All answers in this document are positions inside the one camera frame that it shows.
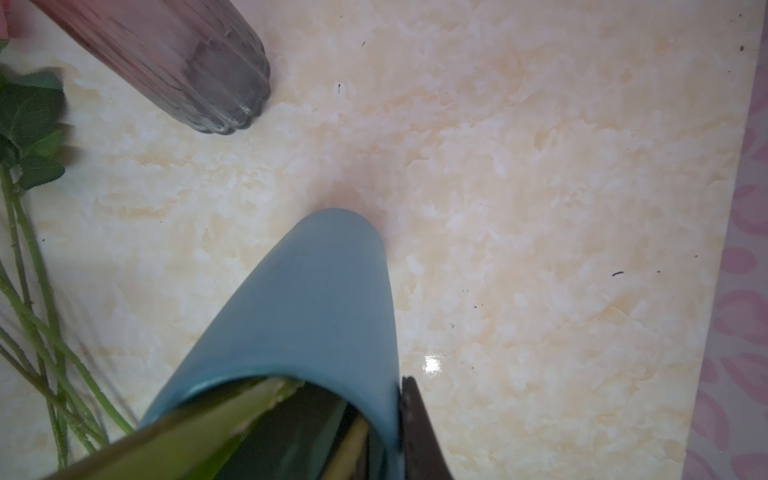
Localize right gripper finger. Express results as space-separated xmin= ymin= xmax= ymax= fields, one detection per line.
xmin=399 ymin=376 xmax=453 ymax=480

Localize red glass vase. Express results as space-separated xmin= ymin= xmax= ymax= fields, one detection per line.
xmin=35 ymin=0 xmax=271 ymax=135

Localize teal ceramic vase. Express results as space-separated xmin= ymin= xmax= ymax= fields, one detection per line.
xmin=143 ymin=208 xmax=404 ymax=479

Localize white rose stem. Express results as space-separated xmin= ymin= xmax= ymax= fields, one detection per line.
xmin=321 ymin=414 xmax=370 ymax=480

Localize peach rose spray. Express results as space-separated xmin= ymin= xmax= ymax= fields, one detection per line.
xmin=41 ymin=376 xmax=304 ymax=480

